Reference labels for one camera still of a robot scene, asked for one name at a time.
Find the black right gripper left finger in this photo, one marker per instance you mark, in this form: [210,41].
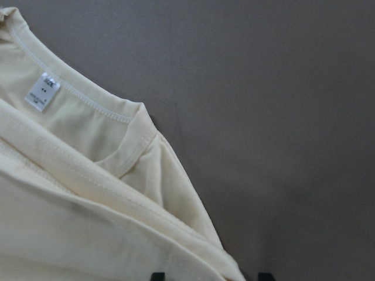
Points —
[158,276]

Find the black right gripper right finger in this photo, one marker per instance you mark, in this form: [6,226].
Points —
[265,276]

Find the cream long-sleeve graphic shirt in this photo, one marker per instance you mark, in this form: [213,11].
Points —
[90,189]

